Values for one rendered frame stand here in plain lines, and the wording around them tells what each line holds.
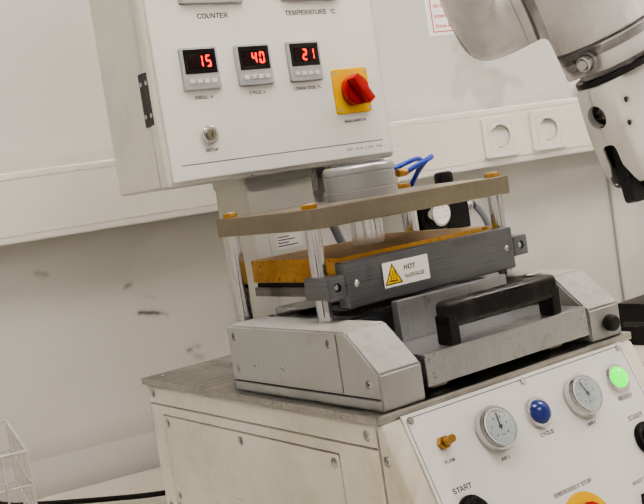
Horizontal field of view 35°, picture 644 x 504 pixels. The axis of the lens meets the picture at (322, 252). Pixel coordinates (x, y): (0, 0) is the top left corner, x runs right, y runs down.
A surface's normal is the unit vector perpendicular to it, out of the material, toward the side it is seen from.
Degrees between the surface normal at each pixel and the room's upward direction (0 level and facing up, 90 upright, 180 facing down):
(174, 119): 90
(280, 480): 90
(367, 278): 90
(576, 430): 65
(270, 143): 90
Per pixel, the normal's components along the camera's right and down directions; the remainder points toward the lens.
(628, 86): 0.39, -0.14
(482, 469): 0.46, -0.44
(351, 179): -0.20, 0.11
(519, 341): 0.58, -0.03
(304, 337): -0.80, 0.17
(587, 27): -0.37, 0.36
